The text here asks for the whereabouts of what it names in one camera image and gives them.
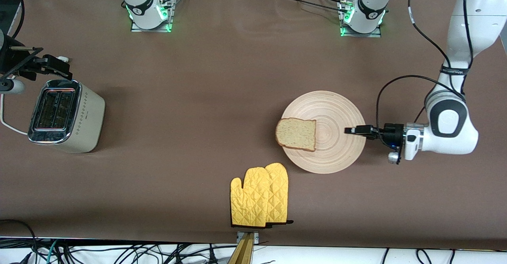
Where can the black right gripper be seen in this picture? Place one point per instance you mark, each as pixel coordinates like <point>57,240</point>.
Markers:
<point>28,66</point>

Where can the small metal bracket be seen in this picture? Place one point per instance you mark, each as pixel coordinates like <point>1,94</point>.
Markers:
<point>255,238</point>

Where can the wooden post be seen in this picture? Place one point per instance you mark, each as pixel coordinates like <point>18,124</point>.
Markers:
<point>243,252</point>

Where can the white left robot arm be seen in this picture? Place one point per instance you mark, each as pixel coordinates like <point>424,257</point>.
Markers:
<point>475,18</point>

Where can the yellow quilted oven mitt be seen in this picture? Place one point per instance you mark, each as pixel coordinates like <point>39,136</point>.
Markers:
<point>249,200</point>
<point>279,192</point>

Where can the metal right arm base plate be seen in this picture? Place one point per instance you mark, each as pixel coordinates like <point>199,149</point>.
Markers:
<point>150,30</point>

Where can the cream and chrome toaster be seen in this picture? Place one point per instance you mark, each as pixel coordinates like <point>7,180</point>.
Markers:
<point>87,117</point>

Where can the brown table cover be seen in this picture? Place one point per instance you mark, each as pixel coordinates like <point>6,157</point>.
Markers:
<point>198,77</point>

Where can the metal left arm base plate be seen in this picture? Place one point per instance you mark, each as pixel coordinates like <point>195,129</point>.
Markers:
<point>360,35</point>

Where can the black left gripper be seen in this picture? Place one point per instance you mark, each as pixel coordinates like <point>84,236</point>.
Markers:
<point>389,131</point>

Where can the bread slice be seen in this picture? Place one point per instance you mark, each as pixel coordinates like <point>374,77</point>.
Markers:
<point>295,134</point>

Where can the round wooden plate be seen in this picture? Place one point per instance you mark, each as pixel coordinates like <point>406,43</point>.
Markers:
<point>336,109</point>

